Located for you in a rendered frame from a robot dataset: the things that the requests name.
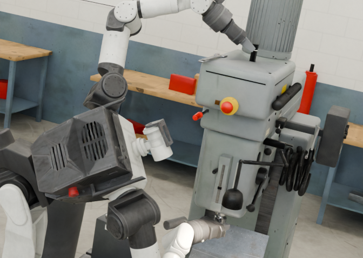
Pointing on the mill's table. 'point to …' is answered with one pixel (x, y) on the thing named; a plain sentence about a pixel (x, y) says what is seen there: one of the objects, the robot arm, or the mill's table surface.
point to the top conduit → (281, 101)
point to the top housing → (244, 83)
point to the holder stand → (108, 242)
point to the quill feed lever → (258, 186)
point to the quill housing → (248, 151)
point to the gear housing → (240, 124)
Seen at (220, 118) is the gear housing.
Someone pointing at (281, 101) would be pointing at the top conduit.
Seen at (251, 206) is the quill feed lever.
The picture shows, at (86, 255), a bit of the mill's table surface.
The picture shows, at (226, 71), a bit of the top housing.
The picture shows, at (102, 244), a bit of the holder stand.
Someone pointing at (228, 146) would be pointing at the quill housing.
